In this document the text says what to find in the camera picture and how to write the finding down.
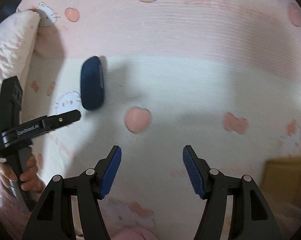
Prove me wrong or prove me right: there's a left hand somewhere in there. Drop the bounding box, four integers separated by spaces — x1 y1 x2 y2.
0 154 45 192

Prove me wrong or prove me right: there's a pink cartoon bed sheet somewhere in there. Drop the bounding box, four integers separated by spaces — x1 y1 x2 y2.
13 0 301 239

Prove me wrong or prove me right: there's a brown cardboard box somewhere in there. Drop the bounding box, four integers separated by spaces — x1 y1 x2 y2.
261 156 301 208

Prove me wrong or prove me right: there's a dark blue denim case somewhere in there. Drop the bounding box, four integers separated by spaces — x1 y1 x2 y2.
80 56 105 111

